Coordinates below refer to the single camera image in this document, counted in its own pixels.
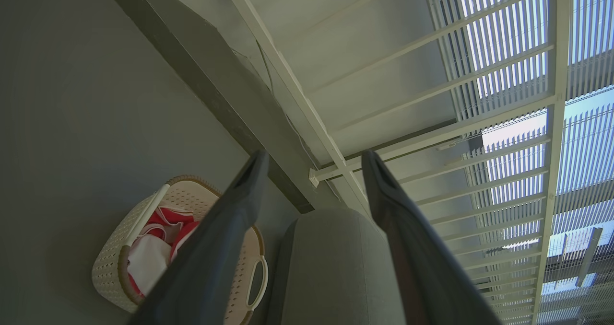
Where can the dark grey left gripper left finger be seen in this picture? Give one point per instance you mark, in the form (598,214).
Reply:
(211,262)

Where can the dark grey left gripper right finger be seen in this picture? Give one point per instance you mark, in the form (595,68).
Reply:
(422,267)

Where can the cream perforated laundry basket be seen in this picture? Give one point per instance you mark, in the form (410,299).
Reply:
(115,262)

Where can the red and white garment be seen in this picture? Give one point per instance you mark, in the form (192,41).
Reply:
(153,253)

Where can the grey fabric sofa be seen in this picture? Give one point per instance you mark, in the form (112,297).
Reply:
(336,272)

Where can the white slatted window blind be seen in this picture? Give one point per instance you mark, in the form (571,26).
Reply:
(527,123)

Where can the white metal window frame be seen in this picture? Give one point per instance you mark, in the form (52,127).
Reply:
(431,123)

